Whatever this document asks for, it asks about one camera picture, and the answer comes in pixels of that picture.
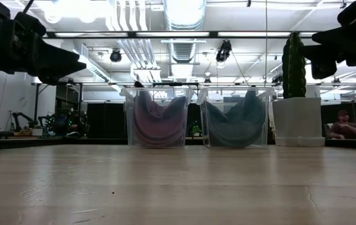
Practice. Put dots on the green cactus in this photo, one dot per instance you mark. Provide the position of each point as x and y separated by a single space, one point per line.
293 68

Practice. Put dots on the black background robot arm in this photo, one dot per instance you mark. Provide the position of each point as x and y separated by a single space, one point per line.
19 117

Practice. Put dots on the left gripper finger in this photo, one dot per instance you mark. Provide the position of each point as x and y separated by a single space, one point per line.
55 64

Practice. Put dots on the dark grey cap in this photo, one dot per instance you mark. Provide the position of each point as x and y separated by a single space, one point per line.
224 131

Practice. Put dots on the person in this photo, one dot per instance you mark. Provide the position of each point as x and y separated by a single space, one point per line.
345 128

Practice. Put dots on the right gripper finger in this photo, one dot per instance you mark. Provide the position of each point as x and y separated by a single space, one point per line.
323 59
337 36

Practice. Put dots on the small green plant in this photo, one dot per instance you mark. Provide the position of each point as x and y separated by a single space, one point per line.
196 129

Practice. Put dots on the silver ceiling duct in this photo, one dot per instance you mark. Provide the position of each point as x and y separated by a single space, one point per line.
184 18

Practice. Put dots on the black ceiling spotlight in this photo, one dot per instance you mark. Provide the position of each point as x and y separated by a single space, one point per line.
224 50
115 56

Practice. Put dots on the white plant pot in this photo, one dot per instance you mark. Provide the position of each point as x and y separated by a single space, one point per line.
298 122

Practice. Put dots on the clear plastic bin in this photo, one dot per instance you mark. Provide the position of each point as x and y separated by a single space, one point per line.
127 118
268 125

